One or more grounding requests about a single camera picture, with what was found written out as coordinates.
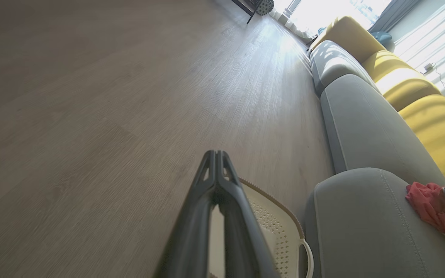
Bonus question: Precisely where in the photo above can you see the dark dotted pot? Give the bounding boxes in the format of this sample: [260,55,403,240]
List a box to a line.
[255,0,275,16]

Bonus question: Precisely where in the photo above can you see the white perforated laundry basket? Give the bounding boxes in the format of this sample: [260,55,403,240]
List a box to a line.
[207,178,314,278]

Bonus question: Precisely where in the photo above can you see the yellow sofa back cushion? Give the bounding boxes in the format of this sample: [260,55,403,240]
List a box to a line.
[398,95,445,192]
[362,50,442,112]
[311,15,387,64]

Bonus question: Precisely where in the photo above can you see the black furniture leg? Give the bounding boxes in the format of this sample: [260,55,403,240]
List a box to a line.
[231,0,263,24]

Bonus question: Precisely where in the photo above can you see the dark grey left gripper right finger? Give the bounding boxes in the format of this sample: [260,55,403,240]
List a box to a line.
[217,151,282,278]

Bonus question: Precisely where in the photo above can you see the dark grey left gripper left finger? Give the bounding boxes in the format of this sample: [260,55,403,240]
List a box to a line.
[154,151,220,278]

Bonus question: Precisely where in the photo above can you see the grey curtain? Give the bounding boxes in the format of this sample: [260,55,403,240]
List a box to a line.
[369,0,422,34]

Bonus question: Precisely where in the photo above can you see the red clothing with white trim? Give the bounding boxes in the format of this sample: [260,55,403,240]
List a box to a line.
[405,182,445,253]

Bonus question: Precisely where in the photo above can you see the wall plug with thin cable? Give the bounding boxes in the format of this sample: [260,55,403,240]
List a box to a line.
[423,62,445,92]

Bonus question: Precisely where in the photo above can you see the teal pillow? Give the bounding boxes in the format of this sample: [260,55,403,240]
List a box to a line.
[371,31,394,44]

